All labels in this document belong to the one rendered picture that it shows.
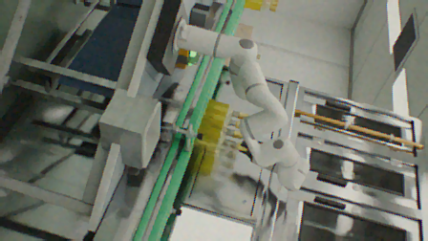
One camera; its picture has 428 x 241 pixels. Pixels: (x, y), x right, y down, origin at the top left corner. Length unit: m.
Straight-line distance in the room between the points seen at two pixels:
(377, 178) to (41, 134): 1.65
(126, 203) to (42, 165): 0.54
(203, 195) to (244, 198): 0.18
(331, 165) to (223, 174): 0.56
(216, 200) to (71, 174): 0.65
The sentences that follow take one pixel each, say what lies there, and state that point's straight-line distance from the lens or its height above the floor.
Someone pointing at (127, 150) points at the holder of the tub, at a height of 0.77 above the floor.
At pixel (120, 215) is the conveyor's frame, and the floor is 0.81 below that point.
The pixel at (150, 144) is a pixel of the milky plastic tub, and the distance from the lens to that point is 1.65.
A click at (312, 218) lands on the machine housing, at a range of 1.95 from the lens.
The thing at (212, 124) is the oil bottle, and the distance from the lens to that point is 1.87.
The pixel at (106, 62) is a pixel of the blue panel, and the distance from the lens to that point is 1.96.
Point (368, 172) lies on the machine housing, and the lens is 2.21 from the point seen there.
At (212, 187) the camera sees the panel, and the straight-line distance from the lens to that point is 1.86.
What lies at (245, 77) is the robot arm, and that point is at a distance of 1.51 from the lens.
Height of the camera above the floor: 1.14
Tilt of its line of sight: 4 degrees down
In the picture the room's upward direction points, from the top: 106 degrees clockwise
